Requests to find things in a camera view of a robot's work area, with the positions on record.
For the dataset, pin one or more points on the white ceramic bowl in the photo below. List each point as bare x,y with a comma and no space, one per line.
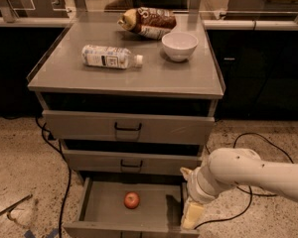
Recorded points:
179,46

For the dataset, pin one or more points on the clear plastic water bottle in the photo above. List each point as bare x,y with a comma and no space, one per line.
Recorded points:
110,57

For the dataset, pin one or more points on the grey middle drawer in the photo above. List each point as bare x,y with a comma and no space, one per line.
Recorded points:
115,162

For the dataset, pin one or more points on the metal rod on floor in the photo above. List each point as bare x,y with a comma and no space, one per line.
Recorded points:
14,205

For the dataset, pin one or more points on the grey metal drawer cabinet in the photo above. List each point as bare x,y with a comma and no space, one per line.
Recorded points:
159,87

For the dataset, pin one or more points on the brown chip bag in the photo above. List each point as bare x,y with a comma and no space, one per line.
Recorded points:
150,23

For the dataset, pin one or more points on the grey top drawer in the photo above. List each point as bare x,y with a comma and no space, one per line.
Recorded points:
159,129

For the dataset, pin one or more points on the red apple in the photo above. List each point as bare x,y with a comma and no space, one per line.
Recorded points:
131,200

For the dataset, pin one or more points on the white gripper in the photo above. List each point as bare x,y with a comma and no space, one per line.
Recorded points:
195,183

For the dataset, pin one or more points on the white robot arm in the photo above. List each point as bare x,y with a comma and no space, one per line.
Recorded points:
226,168

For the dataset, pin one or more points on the grey open bottom drawer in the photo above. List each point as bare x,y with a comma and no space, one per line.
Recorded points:
102,213

